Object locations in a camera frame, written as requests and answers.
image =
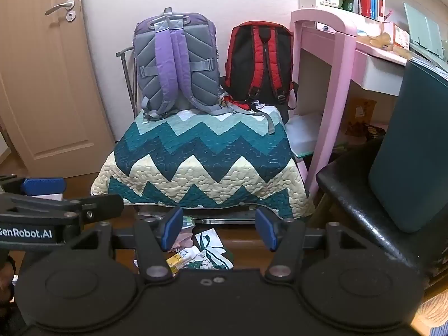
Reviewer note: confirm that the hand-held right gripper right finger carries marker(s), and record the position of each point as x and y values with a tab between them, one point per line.
266	232

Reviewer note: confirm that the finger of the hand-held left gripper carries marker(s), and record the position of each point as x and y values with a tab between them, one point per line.
105	208
43	185

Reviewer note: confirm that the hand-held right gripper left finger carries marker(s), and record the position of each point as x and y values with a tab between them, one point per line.
173	229

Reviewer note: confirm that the small yellow white bottle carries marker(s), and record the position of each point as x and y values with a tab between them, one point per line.
182	259

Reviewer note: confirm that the green white wrapper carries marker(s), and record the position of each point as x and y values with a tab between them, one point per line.
213	252

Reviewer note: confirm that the teal cream zigzag quilt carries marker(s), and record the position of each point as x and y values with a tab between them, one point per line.
196	154

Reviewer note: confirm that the beige wooden door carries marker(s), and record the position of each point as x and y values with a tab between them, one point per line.
42	94

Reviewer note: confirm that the white paper stack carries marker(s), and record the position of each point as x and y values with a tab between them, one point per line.
304	133

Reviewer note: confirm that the metal folding rack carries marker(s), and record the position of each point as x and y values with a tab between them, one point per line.
134	87

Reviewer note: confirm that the brown paper bag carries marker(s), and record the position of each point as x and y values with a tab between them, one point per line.
360	115

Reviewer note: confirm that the purple grey backpack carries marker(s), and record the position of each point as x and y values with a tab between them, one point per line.
196	66

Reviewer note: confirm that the pink desk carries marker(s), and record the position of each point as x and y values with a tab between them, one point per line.
336	77

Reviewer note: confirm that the red black backpack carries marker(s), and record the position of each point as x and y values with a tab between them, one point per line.
245	59

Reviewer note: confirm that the white desk drawer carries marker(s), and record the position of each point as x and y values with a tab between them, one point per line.
379	73

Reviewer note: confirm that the beige toy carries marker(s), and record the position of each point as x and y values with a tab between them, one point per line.
379	40

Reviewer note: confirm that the orange white box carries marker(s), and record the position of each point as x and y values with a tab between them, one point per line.
397	35

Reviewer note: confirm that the green book stand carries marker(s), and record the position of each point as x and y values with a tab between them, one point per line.
421	28

